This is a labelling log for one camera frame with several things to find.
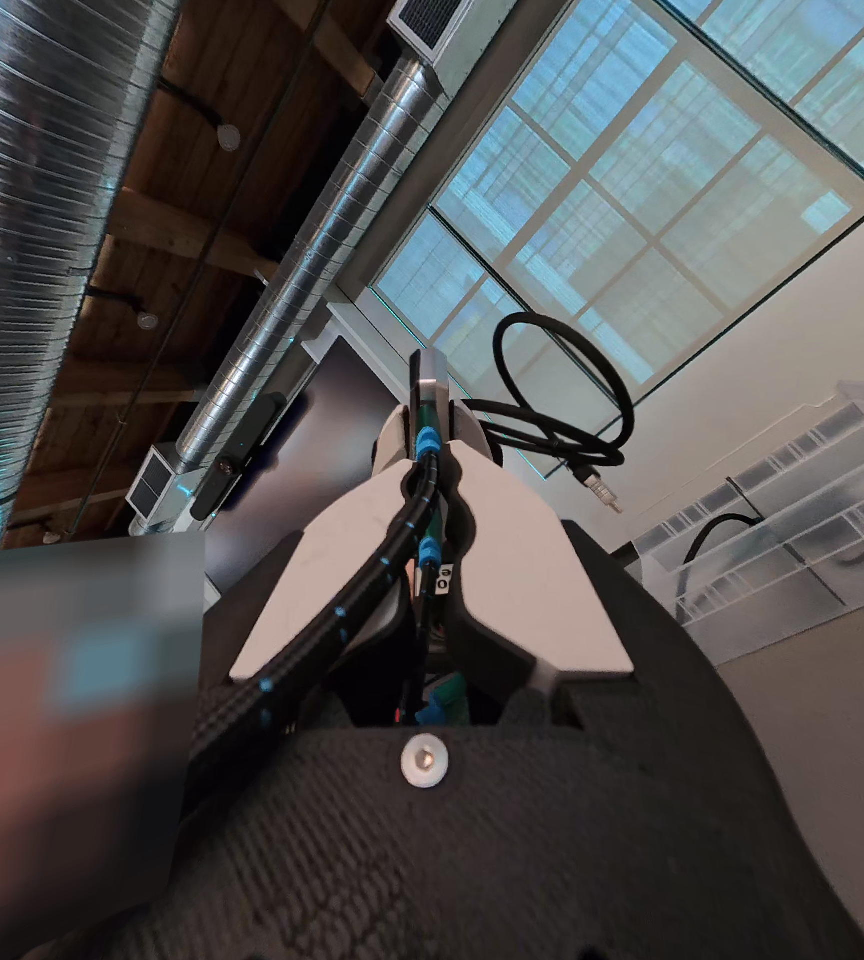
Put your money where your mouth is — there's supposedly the clear plastic organizer bin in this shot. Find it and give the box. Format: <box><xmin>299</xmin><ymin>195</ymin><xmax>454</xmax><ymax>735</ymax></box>
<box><xmin>630</xmin><ymin>378</ymin><xmax>864</xmax><ymax>669</ymax></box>

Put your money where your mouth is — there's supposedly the slim spiral ventilation duct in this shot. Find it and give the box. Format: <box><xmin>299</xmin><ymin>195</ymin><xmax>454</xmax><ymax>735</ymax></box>
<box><xmin>128</xmin><ymin>52</ymin><xmax>449</xmax><ymax>530</ymax></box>

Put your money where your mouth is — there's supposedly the black mounting bar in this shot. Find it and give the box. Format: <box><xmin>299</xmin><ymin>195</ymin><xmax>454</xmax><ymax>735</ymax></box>
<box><xmin>190</xmin><ymin>392</ymin><xmax>288</xmax><ymax>520</ymax></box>

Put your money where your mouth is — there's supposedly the large spiral ventilation duct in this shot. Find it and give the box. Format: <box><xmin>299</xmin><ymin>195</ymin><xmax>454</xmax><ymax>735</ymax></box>
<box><xmin>0</xmin><ymin>0</ymin><xmax>183</xmax><ymax>555</ymax></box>

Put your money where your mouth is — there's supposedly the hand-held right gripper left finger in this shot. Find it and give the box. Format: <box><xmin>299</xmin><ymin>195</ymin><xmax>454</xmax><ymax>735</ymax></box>
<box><xmin>228</xmin><ymin>459</ymin><xmax>433</xmax><ymax>684</ymax></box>

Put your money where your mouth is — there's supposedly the large grid window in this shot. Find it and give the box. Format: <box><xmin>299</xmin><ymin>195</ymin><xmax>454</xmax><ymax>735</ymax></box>
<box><xmin>368</xmin><ymin>0</ymin><xmax>864</xmax><ymax>481</ymax></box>

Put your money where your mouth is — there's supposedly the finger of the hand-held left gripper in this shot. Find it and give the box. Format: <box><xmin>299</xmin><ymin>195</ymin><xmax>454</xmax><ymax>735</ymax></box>
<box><xmin>448</xmin><ymin>397</ymin><xmax>508</xmax><ymax>481</ymax></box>
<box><xmin>369</xmin><ymin>403</ymin><xmax>412</xmax><ymax>489</ymax></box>

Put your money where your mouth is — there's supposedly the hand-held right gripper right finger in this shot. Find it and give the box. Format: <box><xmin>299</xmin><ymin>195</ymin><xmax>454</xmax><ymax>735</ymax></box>
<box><xmin>441</xmin><ymin>442</ymin><xmax>638</xmax><ymax>727</ymax></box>

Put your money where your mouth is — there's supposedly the white duct vent grille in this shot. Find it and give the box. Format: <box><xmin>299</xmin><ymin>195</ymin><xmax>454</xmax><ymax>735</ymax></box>
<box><xmin>124</xmin><ymin>444</ymin><xmax>179</xmax><ymax>537</ymax></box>
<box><xmin>385</xmin><ymin>0</ymin><xmax>520</xmax><ymax>70</ymax></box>

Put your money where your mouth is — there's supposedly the black switch pigtail cable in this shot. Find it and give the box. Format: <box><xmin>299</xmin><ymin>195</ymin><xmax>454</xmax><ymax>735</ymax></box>
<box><xmin>469</xmin><ymin>309</ymin><xmax>637</xmax><ymax>517</ymax></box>

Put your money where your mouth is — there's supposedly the dark flat panel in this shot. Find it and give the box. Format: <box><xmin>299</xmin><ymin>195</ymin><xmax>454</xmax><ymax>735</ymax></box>
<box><xmin>203</xmin><ymin>333</ymin><xmax>419</xmax><ymax>541</ymax></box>

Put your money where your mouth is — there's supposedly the thick braided HDMI cable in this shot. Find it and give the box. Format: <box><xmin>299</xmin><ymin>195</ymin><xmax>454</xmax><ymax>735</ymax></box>
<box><xmin>415</xmin><ymin>510</ymin><xmax>444</xmax><ymax>680</ymax></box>
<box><xmin>192</xmin><ymin>405</ymin><xmax>444</xmax><ymax>759</ymax></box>

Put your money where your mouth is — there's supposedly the HDMI switch box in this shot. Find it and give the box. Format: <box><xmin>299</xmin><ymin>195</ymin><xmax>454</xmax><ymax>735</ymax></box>
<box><xmin>408</xmin><ymin>347</ymin><xmax>454</xmax><ymax>412</ymax></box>

